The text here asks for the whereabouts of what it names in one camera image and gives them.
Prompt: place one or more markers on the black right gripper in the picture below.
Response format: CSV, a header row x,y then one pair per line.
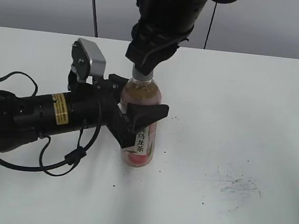
x,y
161,21

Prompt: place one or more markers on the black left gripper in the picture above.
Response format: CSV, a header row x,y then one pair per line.
x,y
96,105

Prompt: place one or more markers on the peach oolong tea bottle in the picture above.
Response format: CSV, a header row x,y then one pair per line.
x,y
141,93

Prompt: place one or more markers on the white bottle cap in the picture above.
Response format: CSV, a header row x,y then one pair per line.
x,y
137,75

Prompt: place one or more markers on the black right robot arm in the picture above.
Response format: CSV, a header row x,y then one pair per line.
x,y
162,25

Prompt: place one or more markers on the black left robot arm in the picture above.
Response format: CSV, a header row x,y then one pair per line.
x,y
24,120

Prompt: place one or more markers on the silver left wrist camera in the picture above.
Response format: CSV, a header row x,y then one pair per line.
x,y
88,60

